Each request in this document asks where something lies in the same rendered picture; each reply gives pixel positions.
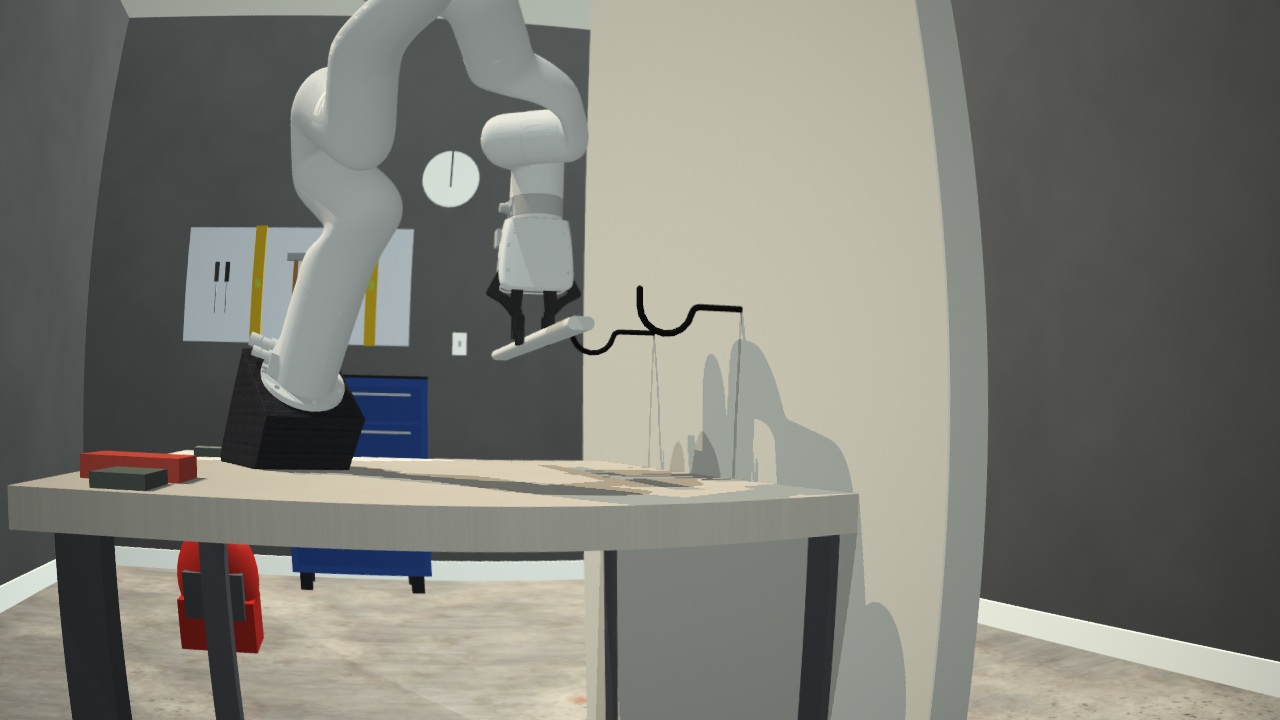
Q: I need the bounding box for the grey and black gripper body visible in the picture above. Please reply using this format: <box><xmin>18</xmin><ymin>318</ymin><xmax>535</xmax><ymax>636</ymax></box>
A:
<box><xmin>497</xmin><ymin>213</ymin><xmax>573</xmax><ymax>293</ymax></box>

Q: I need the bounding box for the grey wall panel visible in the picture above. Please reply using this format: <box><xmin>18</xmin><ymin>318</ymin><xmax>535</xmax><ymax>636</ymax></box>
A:
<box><xmin>582</xmin><ymin>0</ymin><xmax>988</xmax><ymax>720</ymax></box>

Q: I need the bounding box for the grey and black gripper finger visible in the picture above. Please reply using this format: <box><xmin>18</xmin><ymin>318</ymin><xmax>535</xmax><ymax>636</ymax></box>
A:
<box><xmin>541</xmin><ymin>281</ymin><xmax>581</xmax><ymax>329</ymax></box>
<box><xmin>486</xmin><ymin>270</ymin><xmax>525</xmax><ymax>346</ymax></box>

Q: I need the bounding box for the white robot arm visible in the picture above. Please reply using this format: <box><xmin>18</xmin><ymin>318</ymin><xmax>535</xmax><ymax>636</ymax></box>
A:
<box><xmin>248</xmin><ymin>0</ymin><xmax>589</xmax><ymax>413</ymax></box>

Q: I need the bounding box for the red rectangular block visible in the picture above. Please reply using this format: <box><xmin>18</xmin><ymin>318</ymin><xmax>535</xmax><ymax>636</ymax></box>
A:
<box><xmin>79</xmin><ymin>451</ymin><xmax>197</xmax><ymax>484</ymax></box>

